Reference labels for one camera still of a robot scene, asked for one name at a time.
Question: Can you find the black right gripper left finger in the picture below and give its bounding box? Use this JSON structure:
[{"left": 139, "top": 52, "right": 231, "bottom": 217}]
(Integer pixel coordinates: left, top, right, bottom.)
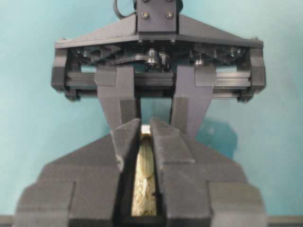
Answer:
[{"left": 14, "top": 119, "right": 141, "bottom": 227}]

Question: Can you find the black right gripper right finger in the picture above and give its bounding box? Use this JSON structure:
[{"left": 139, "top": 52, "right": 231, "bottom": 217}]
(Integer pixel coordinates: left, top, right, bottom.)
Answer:
[{"left": 150, "top": 118, "right": 265, "bottom": 227}]

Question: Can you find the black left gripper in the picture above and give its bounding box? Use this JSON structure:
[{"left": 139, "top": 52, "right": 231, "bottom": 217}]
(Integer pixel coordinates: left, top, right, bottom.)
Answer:
[{"left": 51, "top": 15, "right": 266, "bottom": 138}]

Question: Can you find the white wooden board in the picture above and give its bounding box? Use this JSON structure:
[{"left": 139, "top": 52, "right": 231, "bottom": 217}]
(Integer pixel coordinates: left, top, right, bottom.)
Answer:
[{"left": 131, "top": 125, "right": 157, "bottom": 217}]

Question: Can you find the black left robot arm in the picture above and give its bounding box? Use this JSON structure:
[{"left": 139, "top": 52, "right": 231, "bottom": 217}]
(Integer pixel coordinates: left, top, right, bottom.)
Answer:
[{"left": 51, "top": 0, "right": 266, "bottom": 137}]

